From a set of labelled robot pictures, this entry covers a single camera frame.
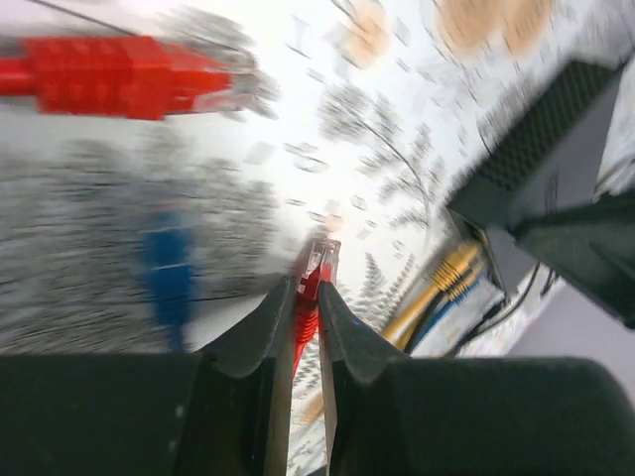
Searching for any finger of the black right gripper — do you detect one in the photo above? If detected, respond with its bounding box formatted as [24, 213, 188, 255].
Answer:
[513, 192, 635, 328]

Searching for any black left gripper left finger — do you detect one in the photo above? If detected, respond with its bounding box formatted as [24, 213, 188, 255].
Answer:
[1, 277, 297, 475]

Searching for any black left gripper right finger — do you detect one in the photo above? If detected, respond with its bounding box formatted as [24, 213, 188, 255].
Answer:
[318, 283, 634, 475]

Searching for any black network switch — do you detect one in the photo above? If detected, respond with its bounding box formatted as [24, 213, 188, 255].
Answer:
[447, 59, 625, 294]

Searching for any yellow ethernet cable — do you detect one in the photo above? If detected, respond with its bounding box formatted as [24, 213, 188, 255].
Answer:
[381, 245, 480, 348]

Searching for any red ethernet cable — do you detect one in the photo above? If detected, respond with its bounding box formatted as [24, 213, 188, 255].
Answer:
[0, 35, 343, 383]

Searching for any floral patterned table mat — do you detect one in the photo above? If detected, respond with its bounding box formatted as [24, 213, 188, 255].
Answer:
[1, 1, 634, 475]

